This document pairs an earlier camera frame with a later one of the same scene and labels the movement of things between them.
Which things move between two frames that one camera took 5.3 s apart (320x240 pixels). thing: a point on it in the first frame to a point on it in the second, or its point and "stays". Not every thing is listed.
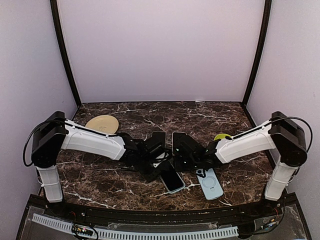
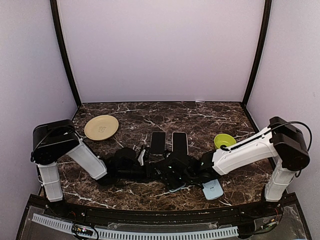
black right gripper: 177,165 to 169,182
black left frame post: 57,22 stays
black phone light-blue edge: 176,135 stays
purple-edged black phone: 159,137 stays
